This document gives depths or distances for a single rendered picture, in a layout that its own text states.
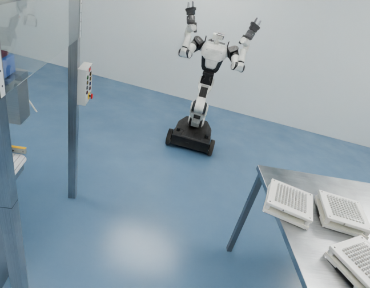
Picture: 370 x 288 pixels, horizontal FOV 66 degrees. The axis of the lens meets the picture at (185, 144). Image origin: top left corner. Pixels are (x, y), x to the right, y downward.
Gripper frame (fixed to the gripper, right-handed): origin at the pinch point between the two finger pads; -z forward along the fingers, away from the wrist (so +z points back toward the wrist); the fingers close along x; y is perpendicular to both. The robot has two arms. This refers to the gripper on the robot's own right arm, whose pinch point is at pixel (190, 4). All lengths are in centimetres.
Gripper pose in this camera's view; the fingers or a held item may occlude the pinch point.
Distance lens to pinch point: 327.0
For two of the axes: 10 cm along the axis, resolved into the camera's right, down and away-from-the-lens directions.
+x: 7.9, 1.1, -6.0
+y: -6.1, 1.7, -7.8
